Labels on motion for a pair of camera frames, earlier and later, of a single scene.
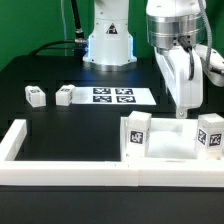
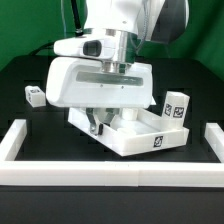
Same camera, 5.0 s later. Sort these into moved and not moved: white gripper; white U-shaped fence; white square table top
Moved: white gripper; white square table top
Not moved: white U-shaped fence
